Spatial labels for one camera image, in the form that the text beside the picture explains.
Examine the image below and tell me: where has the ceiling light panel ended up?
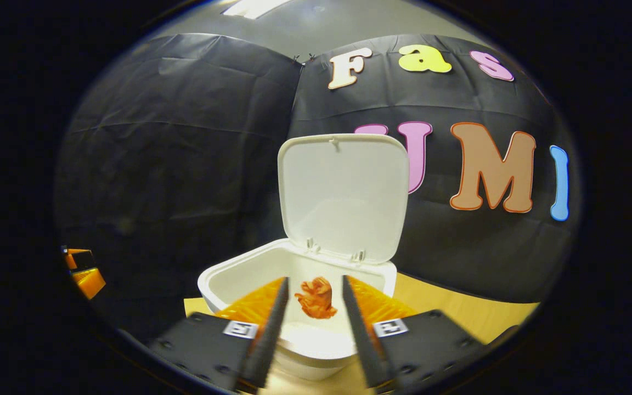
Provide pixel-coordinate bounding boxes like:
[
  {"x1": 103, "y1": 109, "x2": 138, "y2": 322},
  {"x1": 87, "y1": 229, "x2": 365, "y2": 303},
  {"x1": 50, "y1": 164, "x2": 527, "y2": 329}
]
[{"x1": 223, "y1": 0, "x2": 295, "y2": 20}]

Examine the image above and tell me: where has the black backdrop cloth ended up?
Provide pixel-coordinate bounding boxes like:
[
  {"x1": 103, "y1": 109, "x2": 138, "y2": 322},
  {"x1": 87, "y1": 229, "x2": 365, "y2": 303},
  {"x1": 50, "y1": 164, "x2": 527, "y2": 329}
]
[{"x1": 55, "y1": 33, "x2": 583, "y2": 341}]

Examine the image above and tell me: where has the white desktop garbage bin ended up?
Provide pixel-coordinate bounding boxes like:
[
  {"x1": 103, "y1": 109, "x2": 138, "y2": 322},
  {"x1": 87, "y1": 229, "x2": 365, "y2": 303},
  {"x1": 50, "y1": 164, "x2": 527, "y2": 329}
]
[{"x1": 197, "y1": 133, "x2": 410, "y2": 382}]

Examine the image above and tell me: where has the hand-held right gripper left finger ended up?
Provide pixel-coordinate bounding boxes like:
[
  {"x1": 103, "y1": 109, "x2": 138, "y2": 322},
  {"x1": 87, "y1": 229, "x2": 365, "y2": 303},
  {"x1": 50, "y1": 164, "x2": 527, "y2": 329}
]
[{"x1": 149, "y1": 277, "x2": 290, "y2": 391}]

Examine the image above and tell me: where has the orange paper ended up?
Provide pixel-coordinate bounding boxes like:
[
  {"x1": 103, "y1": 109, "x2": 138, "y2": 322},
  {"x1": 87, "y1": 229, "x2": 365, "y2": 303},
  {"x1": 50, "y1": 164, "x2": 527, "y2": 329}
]
[{"x1": 294, "y1": 276, "x2": 338, "y2": 320}]

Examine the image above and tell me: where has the wooden desktop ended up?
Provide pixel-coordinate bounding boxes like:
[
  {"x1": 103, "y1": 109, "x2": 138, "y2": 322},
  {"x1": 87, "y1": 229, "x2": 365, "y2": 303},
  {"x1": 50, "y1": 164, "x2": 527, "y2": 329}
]
[{"x1": 183, "y1": 273, "x2": 541, "y2": 395}]

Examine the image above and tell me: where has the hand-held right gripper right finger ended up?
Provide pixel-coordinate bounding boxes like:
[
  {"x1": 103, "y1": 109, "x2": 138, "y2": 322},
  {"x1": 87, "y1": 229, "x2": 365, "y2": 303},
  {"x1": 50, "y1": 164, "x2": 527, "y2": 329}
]
[{"x1": 341, "y1": 275, "x2": 487, "y2": 390}]

